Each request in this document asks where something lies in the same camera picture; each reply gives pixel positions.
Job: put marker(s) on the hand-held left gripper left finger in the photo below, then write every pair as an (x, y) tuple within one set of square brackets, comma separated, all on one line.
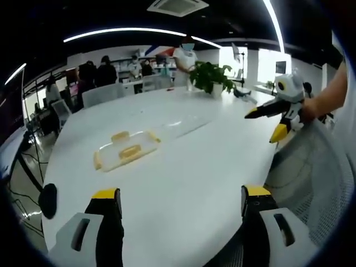
[(109, 236)]

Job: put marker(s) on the green potted plant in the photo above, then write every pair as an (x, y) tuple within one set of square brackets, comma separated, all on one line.
[(208, 75)]

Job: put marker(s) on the grey object on table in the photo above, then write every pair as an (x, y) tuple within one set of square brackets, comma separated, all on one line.
[(244, 94)]

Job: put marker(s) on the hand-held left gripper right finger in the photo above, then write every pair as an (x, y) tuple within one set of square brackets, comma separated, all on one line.
[(254, 236)]

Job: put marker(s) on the black tripod stand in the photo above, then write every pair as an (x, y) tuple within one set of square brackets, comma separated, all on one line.
[(243, 66)]

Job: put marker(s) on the white office chair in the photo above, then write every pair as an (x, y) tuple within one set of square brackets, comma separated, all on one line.
[(61, 109), (103, 94), (153, 83)]

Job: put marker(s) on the clear box with yellow buckle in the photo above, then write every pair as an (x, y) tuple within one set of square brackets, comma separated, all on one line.
[(130, 151)]

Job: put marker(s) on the wall monitor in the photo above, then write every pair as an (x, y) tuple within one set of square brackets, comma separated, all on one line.
[(281, 67)]

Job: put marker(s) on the ceiling light strip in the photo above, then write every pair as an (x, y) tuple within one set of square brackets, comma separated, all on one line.
[(15, 73), (276, 25), (125, 31)]

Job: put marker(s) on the black light stand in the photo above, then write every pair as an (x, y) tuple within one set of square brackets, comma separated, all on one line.
[(34, 144)]

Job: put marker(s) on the grey mesh office chair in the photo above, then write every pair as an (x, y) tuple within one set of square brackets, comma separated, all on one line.
[(314, 178)]

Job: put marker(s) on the person's right hand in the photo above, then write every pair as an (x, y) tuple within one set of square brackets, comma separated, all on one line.
[(313, 109)]

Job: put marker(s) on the ceiling air vent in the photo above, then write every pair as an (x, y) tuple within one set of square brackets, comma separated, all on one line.
[(178, 6)]

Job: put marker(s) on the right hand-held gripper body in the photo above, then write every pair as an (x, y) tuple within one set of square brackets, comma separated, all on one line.
[(292, 89)]

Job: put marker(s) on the black round pad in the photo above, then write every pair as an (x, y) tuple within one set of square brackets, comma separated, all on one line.
[(48, 200)]

